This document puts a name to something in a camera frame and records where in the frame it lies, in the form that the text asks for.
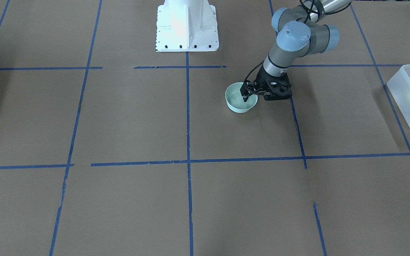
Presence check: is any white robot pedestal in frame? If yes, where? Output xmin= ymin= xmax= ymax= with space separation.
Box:
xmin=155 ymin=0 xmax=220 ymax=52

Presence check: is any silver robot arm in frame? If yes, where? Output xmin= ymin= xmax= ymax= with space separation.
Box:
xmin=240 ymin=0 xmax=351 ymax=102

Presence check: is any mint green bowl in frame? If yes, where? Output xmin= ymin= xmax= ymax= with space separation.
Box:
xmin=225 ymin=82 xmax=258 ymax=113

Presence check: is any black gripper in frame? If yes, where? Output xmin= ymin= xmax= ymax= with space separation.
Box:
xmin=240 ymin=67 xmax=288 ymax=102

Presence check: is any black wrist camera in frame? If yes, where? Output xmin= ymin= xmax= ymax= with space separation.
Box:
xmin=263 ymin=81 xmax=293 ymax=101

